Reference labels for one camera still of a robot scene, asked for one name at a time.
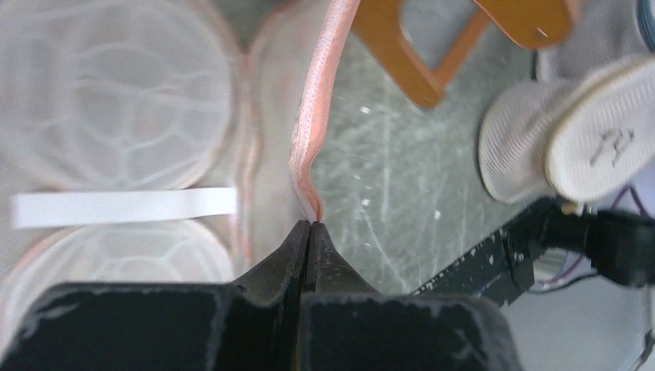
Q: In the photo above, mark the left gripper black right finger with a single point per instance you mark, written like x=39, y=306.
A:
x=346, y=325

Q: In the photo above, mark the floral mesh laundry bag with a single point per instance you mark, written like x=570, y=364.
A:
x=141, y=142

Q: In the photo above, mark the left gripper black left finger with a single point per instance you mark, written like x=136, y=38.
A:
x=248, y=324

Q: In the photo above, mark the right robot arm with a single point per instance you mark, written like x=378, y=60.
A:
x=619, y=244

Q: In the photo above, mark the orange wooden shelf rack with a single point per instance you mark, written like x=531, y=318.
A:
x=383, y=28

